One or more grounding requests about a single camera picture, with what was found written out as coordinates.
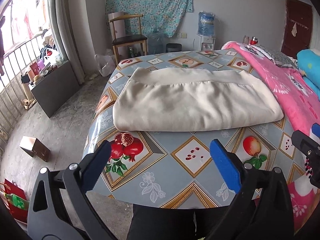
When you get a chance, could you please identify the white water dispenser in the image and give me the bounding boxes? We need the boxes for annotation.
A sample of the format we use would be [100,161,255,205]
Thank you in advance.
[199,36,215,51]

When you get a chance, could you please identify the wooden chair black seat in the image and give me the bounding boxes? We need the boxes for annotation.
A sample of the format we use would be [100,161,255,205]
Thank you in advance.
[108,14,148,64]

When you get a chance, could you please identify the metal balcony railing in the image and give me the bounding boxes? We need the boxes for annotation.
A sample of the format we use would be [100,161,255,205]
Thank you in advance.
[0,34,43,153]

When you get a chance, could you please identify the beige zip-up jacket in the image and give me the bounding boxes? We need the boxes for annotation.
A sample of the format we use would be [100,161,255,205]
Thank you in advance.
[113,68,284,132]

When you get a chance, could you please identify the small brown cardboard box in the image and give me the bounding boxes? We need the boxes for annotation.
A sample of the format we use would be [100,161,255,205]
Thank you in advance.
[20,136,50,162]

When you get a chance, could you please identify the grey window curtain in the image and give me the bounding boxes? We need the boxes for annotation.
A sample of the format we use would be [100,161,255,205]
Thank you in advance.
[47,0,85,84]

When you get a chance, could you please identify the white plastic bag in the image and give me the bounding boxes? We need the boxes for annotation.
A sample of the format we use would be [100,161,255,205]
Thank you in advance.
[94,49,117,77]

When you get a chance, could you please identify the dark grey low cabinet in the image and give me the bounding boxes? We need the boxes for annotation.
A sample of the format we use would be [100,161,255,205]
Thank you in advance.
[30,61,80,118]

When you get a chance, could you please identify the dark red door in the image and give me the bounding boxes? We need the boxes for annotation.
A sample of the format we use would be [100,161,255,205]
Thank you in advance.
[281,0,313,59]

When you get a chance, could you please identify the blue folded blanket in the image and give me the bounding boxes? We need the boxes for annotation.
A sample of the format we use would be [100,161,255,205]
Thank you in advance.
[297,49,320,98]

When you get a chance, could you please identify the fruit-patterned blue bedsheet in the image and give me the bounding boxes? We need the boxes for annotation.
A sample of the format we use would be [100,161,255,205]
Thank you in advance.
[84,49,305,209]

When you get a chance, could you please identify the clear empty water jug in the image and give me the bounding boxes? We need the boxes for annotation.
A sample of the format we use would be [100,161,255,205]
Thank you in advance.
[147,28,165,55]

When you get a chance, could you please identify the pink floral blanket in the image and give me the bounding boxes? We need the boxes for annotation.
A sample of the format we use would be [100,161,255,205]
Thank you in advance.
[222,41,319,231]

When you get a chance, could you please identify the black round bin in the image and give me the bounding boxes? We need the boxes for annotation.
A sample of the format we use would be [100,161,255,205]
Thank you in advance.
[165,43,182,53]

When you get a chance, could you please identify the teal floral wall cloth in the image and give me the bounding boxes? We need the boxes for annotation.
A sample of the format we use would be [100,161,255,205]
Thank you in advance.
[105,0,194,38]

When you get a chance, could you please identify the red gift bag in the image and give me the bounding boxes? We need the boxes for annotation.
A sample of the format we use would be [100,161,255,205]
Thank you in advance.
[1,179,29,223]

